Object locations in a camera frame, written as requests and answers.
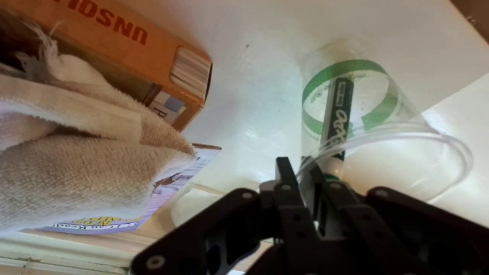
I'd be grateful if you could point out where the purple picture book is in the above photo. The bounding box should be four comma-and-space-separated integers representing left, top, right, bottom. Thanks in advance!
38, 143, 222, 234

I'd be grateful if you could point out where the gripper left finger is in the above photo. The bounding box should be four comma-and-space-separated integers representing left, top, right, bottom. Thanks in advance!
130, 156, 318, 275

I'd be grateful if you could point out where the white box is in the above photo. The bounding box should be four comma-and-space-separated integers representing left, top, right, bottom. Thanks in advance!
420, 73, 489, 230

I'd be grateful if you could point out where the clear plastic cup green band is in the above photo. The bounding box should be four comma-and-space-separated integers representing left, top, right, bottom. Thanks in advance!
298, 38, 474, 203

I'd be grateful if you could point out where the beige towel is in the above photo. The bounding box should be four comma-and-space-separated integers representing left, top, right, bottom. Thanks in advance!
0, 19, 197, 233

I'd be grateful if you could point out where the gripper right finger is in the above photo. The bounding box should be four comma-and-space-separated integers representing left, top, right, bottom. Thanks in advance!
305, 166, 489, 275

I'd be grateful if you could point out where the green marker pen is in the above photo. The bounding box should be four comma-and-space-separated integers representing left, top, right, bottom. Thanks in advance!
319, 76, 356, 182

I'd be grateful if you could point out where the orange book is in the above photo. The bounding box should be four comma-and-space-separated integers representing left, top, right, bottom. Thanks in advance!
0, 0, 213, 132

